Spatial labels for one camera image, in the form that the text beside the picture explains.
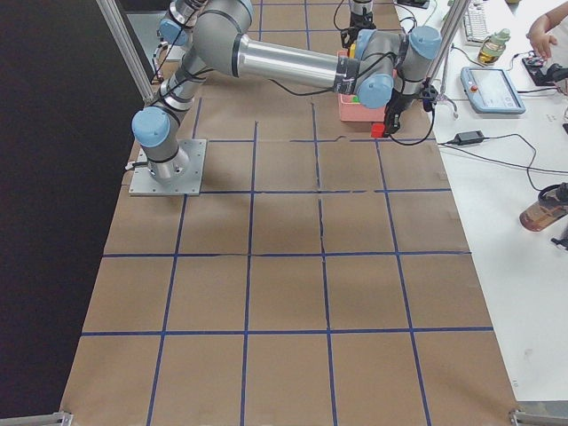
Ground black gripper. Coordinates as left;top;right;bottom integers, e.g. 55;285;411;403
340;11;375;47
383;83;438;138

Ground red toy block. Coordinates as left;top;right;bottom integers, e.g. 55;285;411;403
371;122;385;138

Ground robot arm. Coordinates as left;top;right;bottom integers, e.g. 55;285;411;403
131;1;442;184
158;1;376;49

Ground pink plastic box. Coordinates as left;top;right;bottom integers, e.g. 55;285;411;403
333;51;393;122

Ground person hand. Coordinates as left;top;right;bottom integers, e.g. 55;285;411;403
526;15;558;59

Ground black power adapter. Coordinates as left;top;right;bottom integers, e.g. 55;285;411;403
452;130;485;146

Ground teach pendant tablet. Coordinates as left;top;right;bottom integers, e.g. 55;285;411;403
460;67;525;115

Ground green tea bottle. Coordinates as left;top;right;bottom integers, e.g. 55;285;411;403
477;28;510;66

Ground white keyboard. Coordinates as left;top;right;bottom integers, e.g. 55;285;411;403
462;1;489;46

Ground brown drink bottle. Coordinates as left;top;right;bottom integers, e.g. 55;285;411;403
519;183;567;232

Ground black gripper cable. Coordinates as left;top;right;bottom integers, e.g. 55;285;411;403
388;106;438;147

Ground aluminium frame post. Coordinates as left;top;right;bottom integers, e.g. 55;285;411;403
424;0;469;84

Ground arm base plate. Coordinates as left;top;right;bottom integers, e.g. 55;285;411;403
129;139;208;196

